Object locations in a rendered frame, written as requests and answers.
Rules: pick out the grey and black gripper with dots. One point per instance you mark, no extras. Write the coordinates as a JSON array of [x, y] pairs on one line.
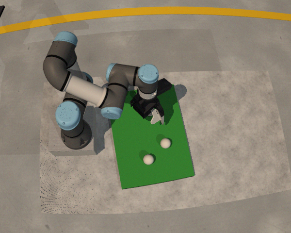
[[144, 107]]

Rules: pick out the white ball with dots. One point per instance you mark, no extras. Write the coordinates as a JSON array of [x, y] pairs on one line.
[[165, 143], [148, 159]]

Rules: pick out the green turf mat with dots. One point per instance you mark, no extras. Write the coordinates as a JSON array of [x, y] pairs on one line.
[[135, 137]]

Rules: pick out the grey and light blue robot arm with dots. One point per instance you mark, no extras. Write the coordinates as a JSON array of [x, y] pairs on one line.
[[62, 71]]

